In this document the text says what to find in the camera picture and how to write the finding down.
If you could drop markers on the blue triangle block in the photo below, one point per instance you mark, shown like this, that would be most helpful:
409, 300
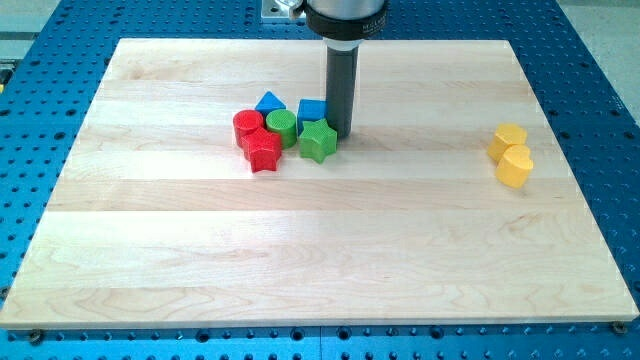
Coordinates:
268, 103

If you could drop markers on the green star block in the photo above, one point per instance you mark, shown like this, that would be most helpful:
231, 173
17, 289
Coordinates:
317, 140

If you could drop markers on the board clamp screw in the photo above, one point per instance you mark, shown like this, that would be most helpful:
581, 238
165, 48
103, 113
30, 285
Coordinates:
618, 328
35, 336

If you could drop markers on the light wooden board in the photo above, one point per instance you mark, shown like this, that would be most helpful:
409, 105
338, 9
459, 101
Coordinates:
157, 220

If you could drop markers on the red cylinder block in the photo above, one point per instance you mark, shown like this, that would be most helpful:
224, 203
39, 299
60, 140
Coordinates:
246, 122

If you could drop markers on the silver metal mounting bracket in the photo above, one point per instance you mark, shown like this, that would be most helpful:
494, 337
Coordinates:
274, 11

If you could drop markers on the right board clamp screw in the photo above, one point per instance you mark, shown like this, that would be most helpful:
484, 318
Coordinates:
618, 328

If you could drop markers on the green cylinder block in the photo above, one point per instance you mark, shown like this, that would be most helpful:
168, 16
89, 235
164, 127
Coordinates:
284, 123

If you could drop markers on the red star block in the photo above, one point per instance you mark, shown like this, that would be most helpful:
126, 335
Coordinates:
262, 149

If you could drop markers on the yellow hexagon block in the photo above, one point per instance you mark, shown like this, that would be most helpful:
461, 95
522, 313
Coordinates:
505, 136

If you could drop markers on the left board clamp screw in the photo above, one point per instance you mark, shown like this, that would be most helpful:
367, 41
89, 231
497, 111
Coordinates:
35, 336

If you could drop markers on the yellow heart block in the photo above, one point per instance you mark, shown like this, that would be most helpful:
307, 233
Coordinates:
515, 166

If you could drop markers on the blue cube block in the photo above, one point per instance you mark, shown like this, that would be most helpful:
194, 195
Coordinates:
309, 110

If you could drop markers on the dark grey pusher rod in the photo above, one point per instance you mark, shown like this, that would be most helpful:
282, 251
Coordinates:
341, 71

